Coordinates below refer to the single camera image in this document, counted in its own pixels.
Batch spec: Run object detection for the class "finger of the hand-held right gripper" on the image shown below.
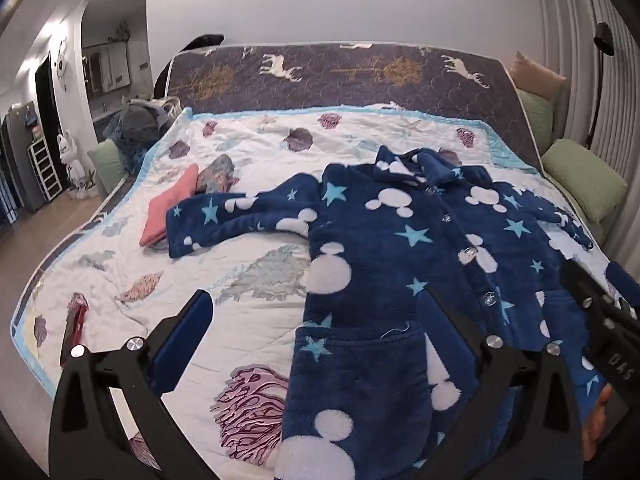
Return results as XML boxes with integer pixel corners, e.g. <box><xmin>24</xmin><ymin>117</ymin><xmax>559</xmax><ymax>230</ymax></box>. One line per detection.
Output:
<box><xmin>560</xmin><ymin>259</ymin><xmax>615</xmax><ymax>318</ymax></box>
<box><xmin>604</xmin><ymin>261</ymin><xmax>640</xmax><ymax>313</ymax></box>

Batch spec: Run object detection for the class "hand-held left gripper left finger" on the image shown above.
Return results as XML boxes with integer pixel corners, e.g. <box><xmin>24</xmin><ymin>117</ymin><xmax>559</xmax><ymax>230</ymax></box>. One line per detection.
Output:
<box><xmin>48</xmin><ymin>289</ymin><xmax>216</xmax><ymax>480</ymax></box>

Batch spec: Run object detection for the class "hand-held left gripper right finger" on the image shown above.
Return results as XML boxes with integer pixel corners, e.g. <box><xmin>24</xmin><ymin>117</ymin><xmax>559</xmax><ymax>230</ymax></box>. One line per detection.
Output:
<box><xmin>416</xmin><ymin>290</ymin><xmax>587</xmax><ymax>480</ymax></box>

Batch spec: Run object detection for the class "blue fleece pajama jacket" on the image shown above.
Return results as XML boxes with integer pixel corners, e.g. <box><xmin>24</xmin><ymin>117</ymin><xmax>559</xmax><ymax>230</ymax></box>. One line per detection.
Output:
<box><xmin>166</xmin><ymin>145</ymin><xmax>621</xmax><ymax>480</ymax></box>

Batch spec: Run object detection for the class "pile of dark clothes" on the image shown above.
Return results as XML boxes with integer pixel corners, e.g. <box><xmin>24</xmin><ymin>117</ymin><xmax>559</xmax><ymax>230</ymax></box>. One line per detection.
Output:
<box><xmin>102</xmin><ymin>96</ymin><xmax>184</xmax><ymax>175</ymax></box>

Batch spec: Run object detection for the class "person's right hand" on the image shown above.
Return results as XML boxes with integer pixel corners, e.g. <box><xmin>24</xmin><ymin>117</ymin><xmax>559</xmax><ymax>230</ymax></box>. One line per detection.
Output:
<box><xmin>582</xmin><ymin>382</ymin><xmax>619</xmax><ymax>463</ymax></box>

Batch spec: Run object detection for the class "white seashell print quilt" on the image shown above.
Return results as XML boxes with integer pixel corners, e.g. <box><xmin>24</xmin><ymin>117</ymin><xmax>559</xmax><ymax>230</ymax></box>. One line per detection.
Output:
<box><xmin>11</xmin><ymin>102</ymin><xmax>608</xmax><ymax>480</ymax></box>

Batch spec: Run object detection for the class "large green pillow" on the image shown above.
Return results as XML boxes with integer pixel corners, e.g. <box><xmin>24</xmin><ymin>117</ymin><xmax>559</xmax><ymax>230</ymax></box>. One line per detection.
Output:
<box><xmin>541</xmin><ymin>138</ymin><xmax>629</xmax><ymax>224</ymax></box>

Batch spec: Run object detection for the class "red flat object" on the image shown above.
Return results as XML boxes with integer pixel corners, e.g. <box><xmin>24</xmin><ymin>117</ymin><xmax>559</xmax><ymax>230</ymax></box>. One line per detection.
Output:
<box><xmin>58</xmin><ymin>292</ymin><xmax>90</xmax><ymax>367</ymax></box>

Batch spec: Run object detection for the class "pink folded cloth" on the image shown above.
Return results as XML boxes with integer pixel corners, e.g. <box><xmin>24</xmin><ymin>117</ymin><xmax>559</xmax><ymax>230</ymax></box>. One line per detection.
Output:
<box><xmin>139</xmin><ymin>163</ymin><xmax>200</xmax><ymax>248</ymax></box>

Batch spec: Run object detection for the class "floral patterned folded cloth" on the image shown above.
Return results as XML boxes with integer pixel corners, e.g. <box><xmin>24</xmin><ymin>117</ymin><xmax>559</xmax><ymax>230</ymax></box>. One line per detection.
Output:
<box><xmin>195</xmin><ymin>154</ymin><xmax>240</xmax><ymax>195</ymax></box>

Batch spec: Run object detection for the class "small green pillow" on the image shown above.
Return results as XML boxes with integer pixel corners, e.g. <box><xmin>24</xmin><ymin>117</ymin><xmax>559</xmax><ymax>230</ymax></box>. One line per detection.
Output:
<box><xmin>515</xmin><ymin>88</ymin><xmax>555</xmax><ymax>144</ymax></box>

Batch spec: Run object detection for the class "black floor lamp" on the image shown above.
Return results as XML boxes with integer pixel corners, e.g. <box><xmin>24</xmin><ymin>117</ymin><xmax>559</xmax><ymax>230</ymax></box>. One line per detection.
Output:
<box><xmin>585</xmin><ymin>21</ymin><xmax>615</xmax><ymax>152</ymax></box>

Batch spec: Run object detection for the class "white bear figurine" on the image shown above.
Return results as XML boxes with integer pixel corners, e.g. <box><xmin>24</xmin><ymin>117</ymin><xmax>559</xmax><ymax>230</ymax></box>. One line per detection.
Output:
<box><xmin>56</xmin><ymin>130</ymin><xmax>99</xmax><ymax>200</ymax></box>

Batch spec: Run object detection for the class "tan pink pillow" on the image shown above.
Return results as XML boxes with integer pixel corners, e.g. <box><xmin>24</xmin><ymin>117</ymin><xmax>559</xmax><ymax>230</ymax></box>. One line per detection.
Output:
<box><xmin>508</xmin><ymin>51</ymin><xmax>568</xmax><ymax>104</ymax></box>

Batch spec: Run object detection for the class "white shelf rack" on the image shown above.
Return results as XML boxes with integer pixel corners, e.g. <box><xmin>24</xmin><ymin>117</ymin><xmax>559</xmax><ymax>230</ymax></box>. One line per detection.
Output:
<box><xmin>27</xmin><ymin>137</ymin><xmax>64</xmax><ymax>201</ymax></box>

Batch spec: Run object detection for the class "grey cabinet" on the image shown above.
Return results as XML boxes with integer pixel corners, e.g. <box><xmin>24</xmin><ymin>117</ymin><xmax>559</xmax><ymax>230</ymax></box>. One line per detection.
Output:
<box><xmin>0</xmin><ymin>100</ymin><xmax>45</xmax><ymax>212</ymax></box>

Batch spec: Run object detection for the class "dark deer print mattress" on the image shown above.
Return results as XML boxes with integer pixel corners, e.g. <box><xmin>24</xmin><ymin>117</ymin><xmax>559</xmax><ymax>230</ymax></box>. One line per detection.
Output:
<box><xmin>12</xmin><ymin>42</ymin><xmax>547</xmax><ymax>281</ymax></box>

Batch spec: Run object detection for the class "wall mirror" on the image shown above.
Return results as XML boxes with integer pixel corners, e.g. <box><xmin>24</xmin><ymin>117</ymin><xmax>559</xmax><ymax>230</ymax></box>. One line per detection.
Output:
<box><xmin>82</xmin><ymin>41</ymin><xmax>132</xmax><ymax>95</ymax></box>

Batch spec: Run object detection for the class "white wall decoration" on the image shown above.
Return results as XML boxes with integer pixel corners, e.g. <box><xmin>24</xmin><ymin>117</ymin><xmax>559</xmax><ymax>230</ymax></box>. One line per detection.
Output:
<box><xmin>53</xmin><ymin>39</ymin><xmax>69</xmax><ymax>93</ymax></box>

